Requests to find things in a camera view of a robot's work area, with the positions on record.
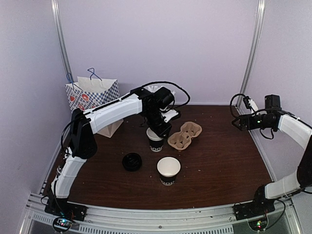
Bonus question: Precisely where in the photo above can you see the black paper coffee cup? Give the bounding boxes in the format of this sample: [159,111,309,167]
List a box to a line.
[156,157,181,186]

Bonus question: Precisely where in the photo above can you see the aluminium front rail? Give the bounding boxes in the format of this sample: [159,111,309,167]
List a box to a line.
[20,192,302,234]

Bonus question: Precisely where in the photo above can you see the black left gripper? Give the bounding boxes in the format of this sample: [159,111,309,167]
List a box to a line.
[144,108,173,139]

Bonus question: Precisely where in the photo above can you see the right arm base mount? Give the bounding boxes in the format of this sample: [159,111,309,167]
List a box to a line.
[233,202,275,232]

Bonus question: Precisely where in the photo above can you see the remaining black lids stack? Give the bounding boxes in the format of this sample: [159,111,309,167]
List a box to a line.
[122,153,142,172]

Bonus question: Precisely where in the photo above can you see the black paper cups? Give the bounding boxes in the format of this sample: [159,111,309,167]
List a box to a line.
[146,128,164,152]

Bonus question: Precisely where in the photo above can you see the blue checkered paper bag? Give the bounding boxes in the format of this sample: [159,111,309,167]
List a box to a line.
[64,67,124,137]

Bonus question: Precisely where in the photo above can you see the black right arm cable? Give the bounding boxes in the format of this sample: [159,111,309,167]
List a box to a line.
[230,93,247,117]

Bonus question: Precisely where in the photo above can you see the wrapped white straws bundle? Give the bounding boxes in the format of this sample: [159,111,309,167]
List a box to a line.
[146,85,176,95]

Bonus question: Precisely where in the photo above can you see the aluminium frame post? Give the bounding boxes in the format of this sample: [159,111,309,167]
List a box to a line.
[240,0,266,94]
[51,0,72,82]

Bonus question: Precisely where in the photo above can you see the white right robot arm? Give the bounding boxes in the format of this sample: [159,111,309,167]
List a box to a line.
[232,108,312,215]

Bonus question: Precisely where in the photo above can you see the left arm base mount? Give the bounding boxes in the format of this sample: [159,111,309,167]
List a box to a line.
[44,203,87,233]

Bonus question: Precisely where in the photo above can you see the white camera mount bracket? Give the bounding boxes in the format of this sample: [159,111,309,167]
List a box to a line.
[161,109,181,123]

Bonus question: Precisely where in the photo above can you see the left aluminium frame post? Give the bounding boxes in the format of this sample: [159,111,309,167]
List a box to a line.
[51,0,72,82]

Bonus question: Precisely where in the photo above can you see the right aluminium frame post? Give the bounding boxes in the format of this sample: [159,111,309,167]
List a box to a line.
[240,0,266,94]

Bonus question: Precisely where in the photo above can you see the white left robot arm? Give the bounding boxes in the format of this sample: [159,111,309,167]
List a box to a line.
[46,87,180,216]

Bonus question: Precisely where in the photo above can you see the brown cardboard cup carrier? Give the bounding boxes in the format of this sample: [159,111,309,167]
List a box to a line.
[167,121,202,151]

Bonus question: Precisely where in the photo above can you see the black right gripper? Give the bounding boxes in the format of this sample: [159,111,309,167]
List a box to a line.
[232,114,273,131]

